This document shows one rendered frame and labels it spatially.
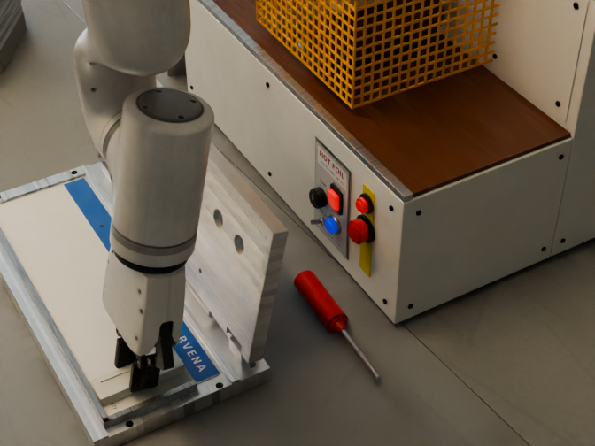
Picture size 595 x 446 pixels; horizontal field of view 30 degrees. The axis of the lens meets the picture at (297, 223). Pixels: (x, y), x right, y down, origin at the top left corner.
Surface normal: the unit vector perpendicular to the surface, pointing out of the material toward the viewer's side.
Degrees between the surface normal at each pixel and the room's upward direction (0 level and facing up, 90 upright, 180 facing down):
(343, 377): 0
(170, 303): 86
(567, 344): 0
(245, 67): 90
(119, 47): 94
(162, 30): 90
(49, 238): 0
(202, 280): 78
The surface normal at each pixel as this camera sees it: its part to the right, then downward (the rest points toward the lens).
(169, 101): 0.18, -0.81
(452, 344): 0.00, -0.76
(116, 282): -0.85, 0.17
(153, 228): 0.01, 0.57
